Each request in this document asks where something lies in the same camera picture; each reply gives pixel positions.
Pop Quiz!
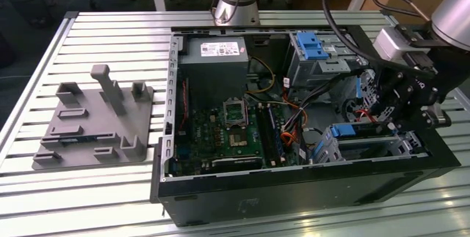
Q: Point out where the green motherboard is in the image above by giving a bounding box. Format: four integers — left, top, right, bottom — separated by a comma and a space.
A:
174, 93, 306, 177

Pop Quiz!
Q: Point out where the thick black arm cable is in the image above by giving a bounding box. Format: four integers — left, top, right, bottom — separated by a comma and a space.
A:
320, 0, 437, 74

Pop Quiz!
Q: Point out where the CPU socket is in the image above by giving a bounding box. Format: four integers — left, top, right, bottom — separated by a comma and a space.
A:
226, 126, 251, 148

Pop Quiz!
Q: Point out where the yellow wire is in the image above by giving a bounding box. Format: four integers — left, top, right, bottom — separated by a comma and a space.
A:
246, 56, 276, 95

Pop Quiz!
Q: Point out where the metal socket cover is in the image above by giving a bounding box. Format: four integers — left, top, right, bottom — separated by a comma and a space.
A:
223, 98, 251, 128

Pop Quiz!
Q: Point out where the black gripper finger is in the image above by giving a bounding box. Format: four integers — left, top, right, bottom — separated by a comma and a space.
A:
387, 102, 453, 136
370, 66, 437, 123

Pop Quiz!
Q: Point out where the metal disk bay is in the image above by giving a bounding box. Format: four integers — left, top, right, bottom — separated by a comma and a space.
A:
311, 123, 430, 164

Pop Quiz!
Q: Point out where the orange wire bundle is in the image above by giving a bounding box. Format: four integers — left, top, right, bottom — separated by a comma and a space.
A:
279, 101, 308, 150

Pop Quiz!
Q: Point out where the red disk wire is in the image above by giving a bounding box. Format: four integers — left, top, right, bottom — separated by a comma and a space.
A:
354, 108, 377, 124

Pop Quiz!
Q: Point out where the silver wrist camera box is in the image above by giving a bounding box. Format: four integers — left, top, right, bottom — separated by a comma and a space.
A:
371, 26, 434, 67

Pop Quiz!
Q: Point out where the red wire beside motherboard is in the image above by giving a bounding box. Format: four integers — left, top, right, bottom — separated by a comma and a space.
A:
180, 78, 191, 121

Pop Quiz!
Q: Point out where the grey parts rack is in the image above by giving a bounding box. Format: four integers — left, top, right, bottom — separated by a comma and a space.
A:
32, 64, 155, 170

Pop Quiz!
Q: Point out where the black graphics card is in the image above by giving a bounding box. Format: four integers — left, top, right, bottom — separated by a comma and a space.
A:
207, 155, 266, 174

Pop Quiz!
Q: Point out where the black open PC case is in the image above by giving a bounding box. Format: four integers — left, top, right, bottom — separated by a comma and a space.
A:
150, 24, 462, 227

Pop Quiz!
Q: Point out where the hard disk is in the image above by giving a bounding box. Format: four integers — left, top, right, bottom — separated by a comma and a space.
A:
328, 121, 401, 139

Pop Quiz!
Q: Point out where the installed RAM stick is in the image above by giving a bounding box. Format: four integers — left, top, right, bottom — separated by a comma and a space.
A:
267, 104, 288, 163

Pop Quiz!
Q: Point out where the grey power supply unit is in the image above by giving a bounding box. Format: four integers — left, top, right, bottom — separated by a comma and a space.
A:
178, 36, 251, 111

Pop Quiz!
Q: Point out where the metal drive cage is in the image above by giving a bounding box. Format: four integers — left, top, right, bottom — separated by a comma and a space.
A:
287, 31, 370, 91

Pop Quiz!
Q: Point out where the RAM stick on rack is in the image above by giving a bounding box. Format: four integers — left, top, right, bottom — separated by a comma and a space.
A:
57, 136, 99, 145

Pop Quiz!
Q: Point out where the black wire bundle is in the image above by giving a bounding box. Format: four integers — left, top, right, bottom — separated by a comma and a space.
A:
292, 74, 357, 111

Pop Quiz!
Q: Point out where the blue drive cage latch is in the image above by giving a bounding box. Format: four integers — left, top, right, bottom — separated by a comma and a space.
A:
296, 32, 330, 61

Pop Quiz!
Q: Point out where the black RAM slot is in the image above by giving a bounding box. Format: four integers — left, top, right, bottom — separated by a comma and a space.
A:
256, 103, 278, 167

